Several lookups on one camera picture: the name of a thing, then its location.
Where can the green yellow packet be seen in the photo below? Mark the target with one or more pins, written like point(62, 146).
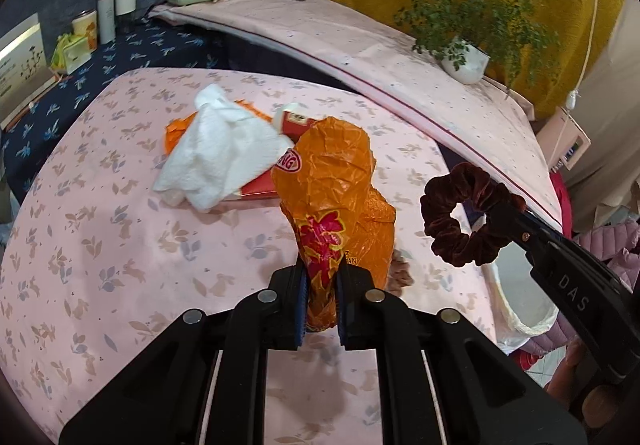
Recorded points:
point(70, 55)

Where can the cream jar with orange print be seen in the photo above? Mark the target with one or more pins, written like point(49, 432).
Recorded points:
point(85, 30)

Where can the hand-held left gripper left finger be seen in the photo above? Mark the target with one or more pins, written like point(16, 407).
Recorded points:
point(301, 305)

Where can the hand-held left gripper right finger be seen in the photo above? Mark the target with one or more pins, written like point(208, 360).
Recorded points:
point(340, 310)

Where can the orange plastic bag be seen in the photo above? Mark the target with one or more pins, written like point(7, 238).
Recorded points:
point(330, 185)

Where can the red cloth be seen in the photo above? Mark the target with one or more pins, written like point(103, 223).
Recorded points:
point(562, 200)

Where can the pink rabbit print tablecloth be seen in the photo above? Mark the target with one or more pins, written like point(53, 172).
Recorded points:
point(125, 250)

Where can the green plant in white pot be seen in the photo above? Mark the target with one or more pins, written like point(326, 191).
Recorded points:
point(465, 62)

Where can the dark red velvet scrunchie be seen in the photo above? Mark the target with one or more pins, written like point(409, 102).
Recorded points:
point(440, 225)

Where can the white plastic bin bag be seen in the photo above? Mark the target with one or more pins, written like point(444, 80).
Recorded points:
point(520, 315)

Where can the white framed sign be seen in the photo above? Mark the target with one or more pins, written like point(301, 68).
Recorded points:
point(20, 65)

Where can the beige curtain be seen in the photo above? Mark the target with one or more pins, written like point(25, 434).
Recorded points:
point(610, 100)

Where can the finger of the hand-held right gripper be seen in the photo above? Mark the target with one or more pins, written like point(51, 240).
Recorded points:
point(522, 227)

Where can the red and white container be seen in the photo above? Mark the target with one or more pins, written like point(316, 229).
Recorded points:
point(296, 123)

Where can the white tall bottle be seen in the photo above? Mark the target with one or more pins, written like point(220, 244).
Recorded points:
point(106, 17)

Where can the red plastic item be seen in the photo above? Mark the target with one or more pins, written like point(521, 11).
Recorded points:
point(524, 360)

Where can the pink cushion with red piping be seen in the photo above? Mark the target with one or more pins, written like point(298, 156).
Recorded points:
point(350, 50)

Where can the pink quilted jacket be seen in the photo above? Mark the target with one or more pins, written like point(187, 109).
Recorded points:
point(607, 240)

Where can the pink device with small screen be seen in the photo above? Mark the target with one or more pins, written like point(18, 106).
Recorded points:
point(562, 135)

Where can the white paper tissue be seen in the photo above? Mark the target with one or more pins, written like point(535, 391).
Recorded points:
point(215, 150)

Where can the person's right hand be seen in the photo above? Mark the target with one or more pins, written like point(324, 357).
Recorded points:
point(577, 375)

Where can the small brown wrapper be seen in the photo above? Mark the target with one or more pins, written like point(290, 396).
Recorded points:
point(402, 275)

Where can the red box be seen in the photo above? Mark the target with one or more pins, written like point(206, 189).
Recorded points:
point(260, 189)

